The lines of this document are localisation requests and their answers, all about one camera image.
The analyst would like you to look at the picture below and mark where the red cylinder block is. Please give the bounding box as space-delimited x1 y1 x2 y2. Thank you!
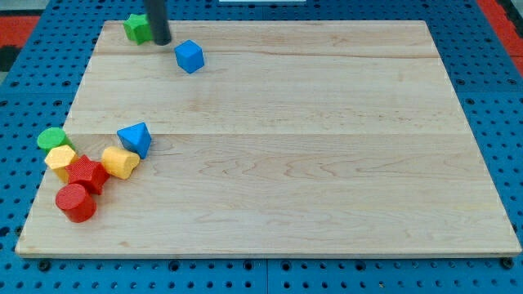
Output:
55 184 97 223

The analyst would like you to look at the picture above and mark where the yellow hexagon block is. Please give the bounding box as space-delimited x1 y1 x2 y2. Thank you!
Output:
44 145 79 183

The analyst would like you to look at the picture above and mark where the green cylinder block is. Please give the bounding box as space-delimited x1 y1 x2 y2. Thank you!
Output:
37 127 75 154

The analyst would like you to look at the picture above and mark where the yellow heart block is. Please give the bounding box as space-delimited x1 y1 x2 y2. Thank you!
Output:
101 146 141 180

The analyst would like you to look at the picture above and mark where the wooden board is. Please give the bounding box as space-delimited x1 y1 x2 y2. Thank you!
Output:
16 20 521 259

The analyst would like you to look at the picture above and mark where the blue cube block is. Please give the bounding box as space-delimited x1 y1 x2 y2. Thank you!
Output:
174 40 204 74

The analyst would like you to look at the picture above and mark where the blue triangle block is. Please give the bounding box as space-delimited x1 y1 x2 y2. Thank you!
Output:
117 122 152 159

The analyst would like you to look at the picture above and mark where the red star block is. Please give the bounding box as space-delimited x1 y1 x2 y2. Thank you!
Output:
65 155 110 195

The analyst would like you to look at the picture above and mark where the green star block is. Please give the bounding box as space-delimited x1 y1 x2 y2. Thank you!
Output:
123 14 153 45

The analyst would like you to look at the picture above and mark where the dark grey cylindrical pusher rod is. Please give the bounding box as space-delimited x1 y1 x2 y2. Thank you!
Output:
143 0 172 46

